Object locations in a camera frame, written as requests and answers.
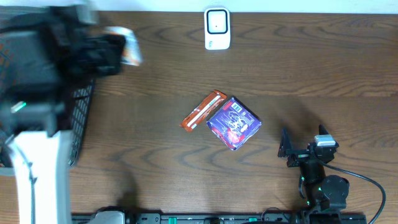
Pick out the purple snack packet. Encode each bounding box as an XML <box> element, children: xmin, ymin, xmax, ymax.
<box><xmin>206</xmin><ymin>97</ymin><xmax>262</xmax><ymax>151</ymax></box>

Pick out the orange snack bar wrapper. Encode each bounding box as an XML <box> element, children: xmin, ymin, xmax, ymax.
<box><xmin>180</xmin><ymin>90</ymin><xmax>227</xmax><ymax>132</ymax></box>

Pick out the orange white small packet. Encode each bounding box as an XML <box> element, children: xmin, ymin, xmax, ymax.
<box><xmin>105</xmin><ymin>26</ymin><xmax>142</xmax><ymax>67</ymax></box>

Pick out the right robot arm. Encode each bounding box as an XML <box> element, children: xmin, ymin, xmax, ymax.
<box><xmin>277</xmin><ymin>125</ymin><xmax>349</xmax><ymax>223</ymax></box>

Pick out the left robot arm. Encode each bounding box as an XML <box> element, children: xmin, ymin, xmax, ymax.
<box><xmin>1</xmin><ymin>1</ymin><xmax>126</xmax><ymax>223</ymax></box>

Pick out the white barcode scanner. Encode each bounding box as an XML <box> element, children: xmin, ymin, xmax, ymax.
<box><xmin>204</xmin><ymin>7</ymin><xmax>231</xmax><ymax>50</ymax></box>

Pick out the grey plastic mesh basket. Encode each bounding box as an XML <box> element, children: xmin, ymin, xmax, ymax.
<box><xmin>0</xmin><ymin>6</ymin><xmax>96</xmax><ymax>177</ymax></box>

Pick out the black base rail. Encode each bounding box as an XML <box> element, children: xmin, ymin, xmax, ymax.
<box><xmin>72</xmin><ymin>211</ymin><xmax>367</xmax><ymax>224</ymax></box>

